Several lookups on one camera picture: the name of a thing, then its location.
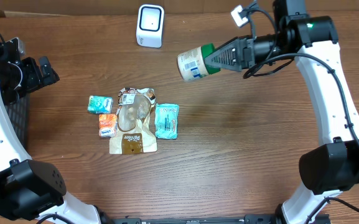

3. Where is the green lid jar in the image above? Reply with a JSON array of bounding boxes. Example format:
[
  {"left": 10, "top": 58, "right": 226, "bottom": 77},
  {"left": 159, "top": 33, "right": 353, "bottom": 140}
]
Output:
[{"left": 177, "top": 44, "right": 220, "bottom": 82}]

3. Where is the teal tissue packet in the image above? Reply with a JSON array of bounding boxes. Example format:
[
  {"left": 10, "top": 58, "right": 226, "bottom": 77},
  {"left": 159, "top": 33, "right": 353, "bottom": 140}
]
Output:
[{"left": 88, "top": 95, "right": 113, "bottom": 114}]

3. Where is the orange white small packet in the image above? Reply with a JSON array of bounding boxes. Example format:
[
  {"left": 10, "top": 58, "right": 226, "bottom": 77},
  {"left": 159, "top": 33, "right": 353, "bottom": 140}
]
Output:
[{"left": 99, "top": 114, "right": 117, "bottom": 138}]

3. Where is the green toilet tissue pack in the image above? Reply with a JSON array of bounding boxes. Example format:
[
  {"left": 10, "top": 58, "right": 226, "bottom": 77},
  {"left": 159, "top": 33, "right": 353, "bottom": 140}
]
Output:
[{"left": 154, "top": 103, "right": 179, "bottom": 139}]

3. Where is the beige snack bag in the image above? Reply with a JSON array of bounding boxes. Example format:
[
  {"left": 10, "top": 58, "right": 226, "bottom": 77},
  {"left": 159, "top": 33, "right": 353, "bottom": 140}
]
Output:
[{"left": 110, "top": 88, "right": 157, "bottom": 155}]

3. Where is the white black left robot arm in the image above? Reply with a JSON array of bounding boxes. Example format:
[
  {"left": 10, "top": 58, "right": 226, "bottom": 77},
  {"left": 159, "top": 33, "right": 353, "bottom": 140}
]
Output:
[{"left": 0, "top": 38, "right": 111, "bottom": 223}]

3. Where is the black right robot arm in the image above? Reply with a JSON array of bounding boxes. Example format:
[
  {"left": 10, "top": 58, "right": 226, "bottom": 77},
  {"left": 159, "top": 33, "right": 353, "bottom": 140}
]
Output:
[{"left": 204, "top": 0, "right": 359, "bottom": 223}]

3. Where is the white barcode scanner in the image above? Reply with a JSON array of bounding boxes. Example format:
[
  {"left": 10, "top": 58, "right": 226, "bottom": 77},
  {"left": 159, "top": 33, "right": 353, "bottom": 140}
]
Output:
[{"left": 136, "top": 4, "right": 165, "bottom": 48}]

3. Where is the dark grey mesh basket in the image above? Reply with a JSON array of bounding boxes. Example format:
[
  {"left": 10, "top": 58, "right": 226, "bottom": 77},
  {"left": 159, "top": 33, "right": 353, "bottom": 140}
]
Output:
[{"left": 5, "top": 96, "right": 29, "bottom": 150}]

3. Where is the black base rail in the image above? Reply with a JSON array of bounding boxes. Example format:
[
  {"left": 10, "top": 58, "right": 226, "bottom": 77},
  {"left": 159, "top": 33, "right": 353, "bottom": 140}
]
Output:
[{"left": 111, "top": 215, "right": 281, "bottom": 224}]

